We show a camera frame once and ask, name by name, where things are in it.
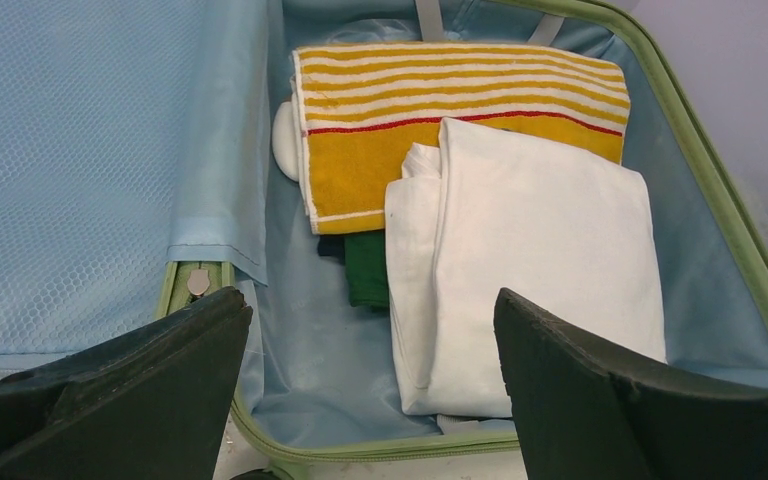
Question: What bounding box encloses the green suitcase with blue lining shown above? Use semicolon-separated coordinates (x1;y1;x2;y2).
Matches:
0;1;768;479

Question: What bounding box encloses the white cloth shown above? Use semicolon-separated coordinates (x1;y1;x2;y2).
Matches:
385;118;666;418

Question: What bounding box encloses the navy blue shirt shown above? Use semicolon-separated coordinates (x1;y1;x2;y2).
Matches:
317;235;345;264

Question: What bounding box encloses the grey suitcase strap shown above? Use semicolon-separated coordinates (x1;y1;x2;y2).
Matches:
413;0;567;46

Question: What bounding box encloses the green shirt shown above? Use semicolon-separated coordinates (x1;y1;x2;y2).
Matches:
344;230;390;310

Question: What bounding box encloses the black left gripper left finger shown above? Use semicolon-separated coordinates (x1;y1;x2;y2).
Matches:
0;287;253;479

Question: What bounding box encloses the yellow striped towel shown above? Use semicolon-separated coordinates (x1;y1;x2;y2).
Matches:
291;42;631;235

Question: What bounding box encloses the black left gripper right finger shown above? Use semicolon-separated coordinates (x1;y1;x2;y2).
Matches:
493;288;768;479

